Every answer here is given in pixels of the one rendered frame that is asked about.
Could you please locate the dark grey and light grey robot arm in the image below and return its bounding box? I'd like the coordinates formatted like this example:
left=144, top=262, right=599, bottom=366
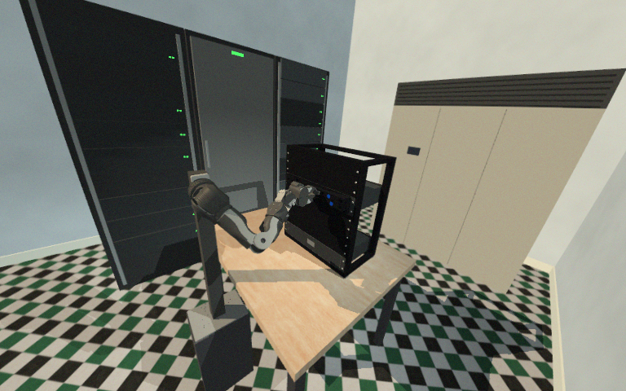
left=188, top=174, right=296, bottom=253

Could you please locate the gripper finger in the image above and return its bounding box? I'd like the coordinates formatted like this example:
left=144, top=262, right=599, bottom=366
left=304, top=185, right=320, bottom=193
left=307, top=191, right=320, bottom=204

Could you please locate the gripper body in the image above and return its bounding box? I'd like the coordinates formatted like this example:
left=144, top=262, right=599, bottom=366
left=288, top=181, right=309, bottom=207

